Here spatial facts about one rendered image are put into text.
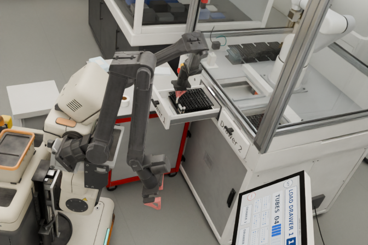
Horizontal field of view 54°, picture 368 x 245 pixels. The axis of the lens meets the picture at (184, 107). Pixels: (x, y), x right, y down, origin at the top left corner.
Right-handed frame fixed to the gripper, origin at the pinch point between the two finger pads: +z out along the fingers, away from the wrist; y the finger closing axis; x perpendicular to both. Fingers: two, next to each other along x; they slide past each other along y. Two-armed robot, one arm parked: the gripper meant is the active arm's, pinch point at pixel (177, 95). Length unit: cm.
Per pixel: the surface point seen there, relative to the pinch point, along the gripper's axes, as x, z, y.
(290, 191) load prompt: 88, -26, -8
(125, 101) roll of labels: -17.1, 17.6, 24.1
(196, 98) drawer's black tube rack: -1.9, 4.4, -14.3
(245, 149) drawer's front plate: 42.7, 2.3, -23.5
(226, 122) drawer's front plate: 22.3, 2.6, -22.7
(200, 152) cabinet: 3, 50, -28
